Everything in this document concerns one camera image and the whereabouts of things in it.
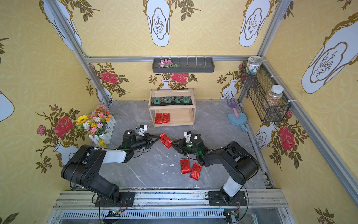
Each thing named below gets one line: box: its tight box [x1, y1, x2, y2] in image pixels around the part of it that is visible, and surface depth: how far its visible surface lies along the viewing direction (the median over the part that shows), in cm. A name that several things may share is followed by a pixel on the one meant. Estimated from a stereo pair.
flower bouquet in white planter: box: [76, 105, 117, 148], surface depth 90 cm
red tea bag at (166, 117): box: [162, 112, 171, 124], surface depth 106 cm
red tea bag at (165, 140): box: [159, 132, 173, 149], surface depth 87 cm
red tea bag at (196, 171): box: [190, 162, 203, 182], surface depth 83 cm
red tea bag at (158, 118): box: [154, 112, 163, 125], surface depth 108 cm
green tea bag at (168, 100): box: [165, 96, 172, 104], surface depth 94 cm
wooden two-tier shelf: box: [148, 87, 197, 128], surface depth 99 cm
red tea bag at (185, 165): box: [179, 158, 192, 175], surface depth 85 cm
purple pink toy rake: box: [226, 98, 240, 119], surface depth 123 cm
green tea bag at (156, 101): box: [151, 96, 164, 106], surface depth 94 cm
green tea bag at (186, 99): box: [183, 96, 190, 104], surface depth 94 cm
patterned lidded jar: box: [246, 55, 264, 75], surface depth 87 cm
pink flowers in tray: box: [158, 58, 179, 69], surface depth 89 cm
